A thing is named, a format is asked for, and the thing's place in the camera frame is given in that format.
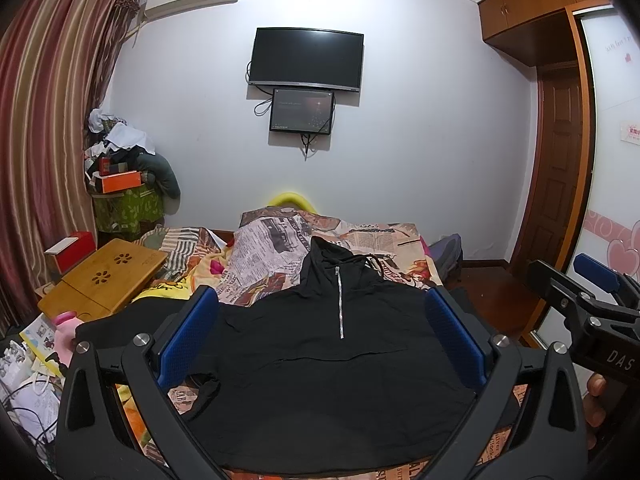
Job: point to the person's right hand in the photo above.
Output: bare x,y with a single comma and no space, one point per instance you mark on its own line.
593,411

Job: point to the wooden lap desk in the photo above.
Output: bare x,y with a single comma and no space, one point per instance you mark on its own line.
105,282

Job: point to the striped grey cloth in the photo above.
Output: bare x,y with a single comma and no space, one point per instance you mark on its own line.
183,247

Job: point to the small black wall monitor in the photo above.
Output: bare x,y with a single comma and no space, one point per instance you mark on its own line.
302,111

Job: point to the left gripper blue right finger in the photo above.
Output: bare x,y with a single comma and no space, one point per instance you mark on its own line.
548,437

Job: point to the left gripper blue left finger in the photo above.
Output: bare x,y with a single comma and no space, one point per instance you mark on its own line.
93,438

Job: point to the dark green jacket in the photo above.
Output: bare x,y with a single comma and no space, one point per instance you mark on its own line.
157,170

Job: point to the white clothes pile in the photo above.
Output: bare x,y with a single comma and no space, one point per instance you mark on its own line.
116,131

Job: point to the newspaper print bed cover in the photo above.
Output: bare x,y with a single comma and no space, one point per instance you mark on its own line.
320,259

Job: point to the red striped curtain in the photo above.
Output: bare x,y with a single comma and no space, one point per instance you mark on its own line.
57,57

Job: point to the green patterned storage box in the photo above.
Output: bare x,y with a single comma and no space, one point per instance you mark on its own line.
128,212

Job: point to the wooden overhead cabinet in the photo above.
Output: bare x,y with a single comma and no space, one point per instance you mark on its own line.
534,32

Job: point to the red white box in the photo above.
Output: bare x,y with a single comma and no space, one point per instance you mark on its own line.
71,250

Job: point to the large black wall television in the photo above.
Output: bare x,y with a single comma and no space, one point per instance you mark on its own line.
307,57

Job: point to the brown wooden door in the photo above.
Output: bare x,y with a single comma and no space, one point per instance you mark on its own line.
556,167

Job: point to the yellow fleece blanket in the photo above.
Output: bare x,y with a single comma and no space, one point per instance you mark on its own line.
208,270

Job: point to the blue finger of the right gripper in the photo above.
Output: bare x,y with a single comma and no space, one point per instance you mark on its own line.
606,279
555,288

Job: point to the orange box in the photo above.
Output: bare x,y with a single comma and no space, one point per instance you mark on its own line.
117,182

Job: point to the white wardrobe sliding door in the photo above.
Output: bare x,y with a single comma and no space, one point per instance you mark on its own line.
604,222

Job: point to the purple grey backpack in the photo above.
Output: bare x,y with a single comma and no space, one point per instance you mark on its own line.
448,256

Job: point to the black zip hoodie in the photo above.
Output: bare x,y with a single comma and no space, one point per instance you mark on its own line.
325,359

